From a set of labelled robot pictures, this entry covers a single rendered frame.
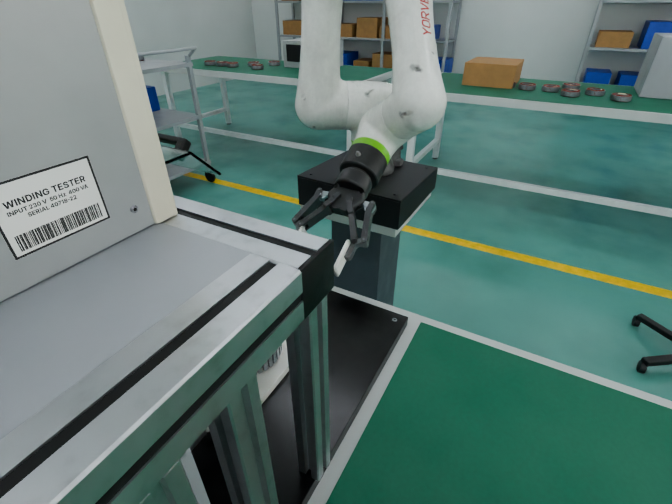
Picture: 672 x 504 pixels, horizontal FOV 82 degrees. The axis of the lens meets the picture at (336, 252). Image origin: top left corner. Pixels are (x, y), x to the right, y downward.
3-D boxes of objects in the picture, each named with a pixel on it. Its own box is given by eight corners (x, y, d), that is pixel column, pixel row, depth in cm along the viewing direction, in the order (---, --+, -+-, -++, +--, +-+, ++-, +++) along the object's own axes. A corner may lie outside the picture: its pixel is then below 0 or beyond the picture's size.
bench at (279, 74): (228, 122, 482) (218, 55, 441) (392, 149, 393) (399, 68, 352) (171, 141, 416) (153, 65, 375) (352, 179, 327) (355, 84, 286)
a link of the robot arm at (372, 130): (393, 138, 97) (361, 109, 94) (427, 115, 86) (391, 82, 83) (372, 180, 92) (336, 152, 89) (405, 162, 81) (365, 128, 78)
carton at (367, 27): (367, 35, 652) (368, 16, 637) (386, 36, 636) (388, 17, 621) (356, 37, 623) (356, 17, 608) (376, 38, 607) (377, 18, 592)
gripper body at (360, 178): (377, 192, 85) (360, 226, 82) (343, 184, 88) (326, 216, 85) (372, 170, 79) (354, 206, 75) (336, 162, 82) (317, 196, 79)
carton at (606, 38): (594, 44, 515) (599, 29, 506) (626, 45, 501) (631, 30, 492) (594, 47, 486) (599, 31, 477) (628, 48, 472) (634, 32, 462)
